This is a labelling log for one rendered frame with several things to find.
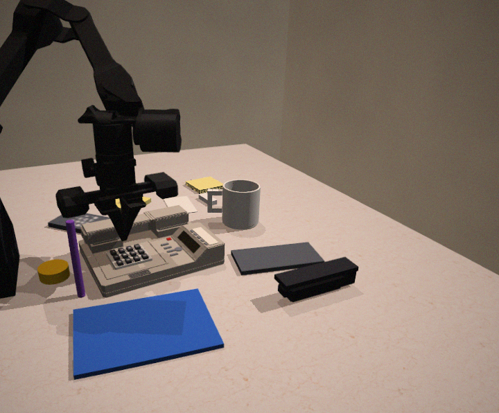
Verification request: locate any grey mug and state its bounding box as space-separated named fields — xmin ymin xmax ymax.
xmin=207 ymin=179 xmax=261 ymax=229

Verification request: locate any beige telephone handset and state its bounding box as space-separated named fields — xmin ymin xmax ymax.
xmin=80 ymin=205 xmax=189 ymax=245

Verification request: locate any purple cylinder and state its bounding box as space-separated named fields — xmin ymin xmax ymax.
xmin=66 ymin=220 xmax=85 ymax=298

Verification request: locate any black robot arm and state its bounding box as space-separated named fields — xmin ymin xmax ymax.
xmin=0 ymin=0 xmax=182 ymax=155

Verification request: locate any yellow short cylinder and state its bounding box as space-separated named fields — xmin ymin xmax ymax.
xmin=37 ymin=259 xmax=70 ymax=285

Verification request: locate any black phone keypad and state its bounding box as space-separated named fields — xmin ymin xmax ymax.
xmin=106 ymin=244 xmax=152 ymax=270

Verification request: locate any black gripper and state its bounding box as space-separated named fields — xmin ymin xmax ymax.
xmin=55 ymin=151 xmax=178 ymax=241

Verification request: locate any beige sheet of paper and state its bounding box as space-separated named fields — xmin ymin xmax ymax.
xmin=164 ymin=196 xmax=198 ymax=213

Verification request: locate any blue flat rectangular slab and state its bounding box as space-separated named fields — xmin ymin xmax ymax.
xmin=73 ymin=288 xmax=224 ymax=380

